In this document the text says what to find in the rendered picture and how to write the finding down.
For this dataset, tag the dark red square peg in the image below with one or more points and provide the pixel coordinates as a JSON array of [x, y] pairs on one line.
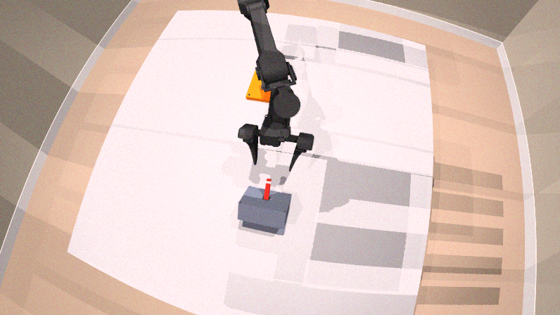
[[267, 189]]

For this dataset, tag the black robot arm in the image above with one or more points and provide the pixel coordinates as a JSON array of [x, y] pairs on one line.
[[272, 70]]

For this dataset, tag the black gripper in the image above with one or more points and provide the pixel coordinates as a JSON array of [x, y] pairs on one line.
[[250, 132]]

